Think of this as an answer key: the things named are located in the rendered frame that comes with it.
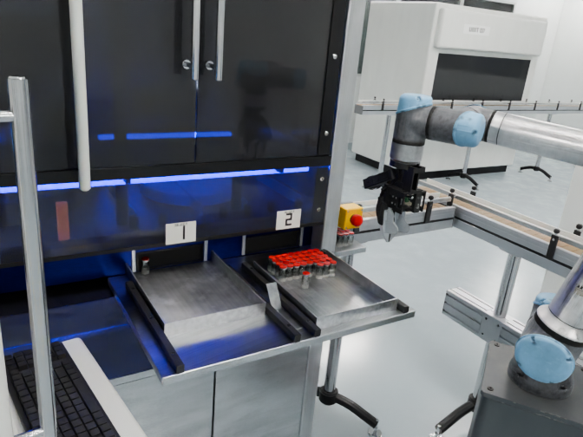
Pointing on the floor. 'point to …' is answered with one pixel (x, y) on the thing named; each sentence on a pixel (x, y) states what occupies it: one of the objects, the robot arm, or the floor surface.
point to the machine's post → (356, 11)
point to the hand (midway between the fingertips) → (386, 236)
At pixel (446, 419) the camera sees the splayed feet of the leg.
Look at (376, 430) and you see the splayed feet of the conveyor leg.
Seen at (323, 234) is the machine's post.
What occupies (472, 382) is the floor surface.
